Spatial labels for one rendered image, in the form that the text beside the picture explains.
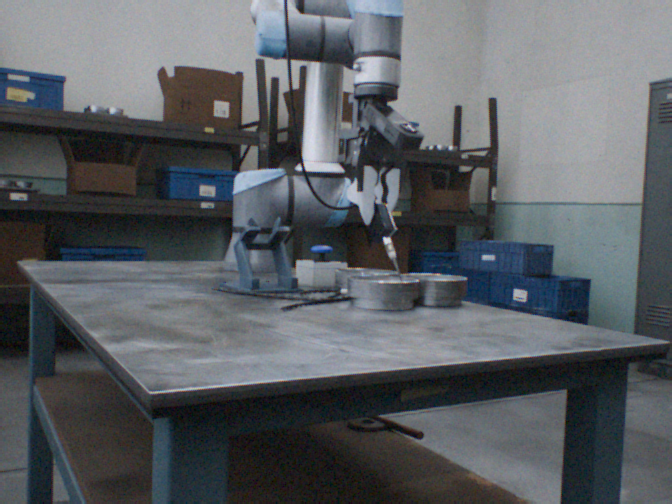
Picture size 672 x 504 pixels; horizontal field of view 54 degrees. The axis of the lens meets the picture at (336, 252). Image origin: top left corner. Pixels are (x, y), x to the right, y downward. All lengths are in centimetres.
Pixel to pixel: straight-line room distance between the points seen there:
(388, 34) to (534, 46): 519
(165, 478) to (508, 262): 438
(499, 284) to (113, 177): 274
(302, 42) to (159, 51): 405
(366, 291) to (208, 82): 380
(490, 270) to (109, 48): 313
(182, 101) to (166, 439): 412
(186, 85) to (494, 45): 314
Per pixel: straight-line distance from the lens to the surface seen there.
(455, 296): 101
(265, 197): 148
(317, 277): 118
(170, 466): 55
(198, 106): 461
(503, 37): 653
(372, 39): 106
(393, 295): 93
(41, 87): 444
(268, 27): 113
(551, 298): 463
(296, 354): 62
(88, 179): 437
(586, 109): 571
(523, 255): 478
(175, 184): 453
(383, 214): 102
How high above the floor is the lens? 93
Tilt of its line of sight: 3 degrees down
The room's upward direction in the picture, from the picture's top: 2 degrees clockwise
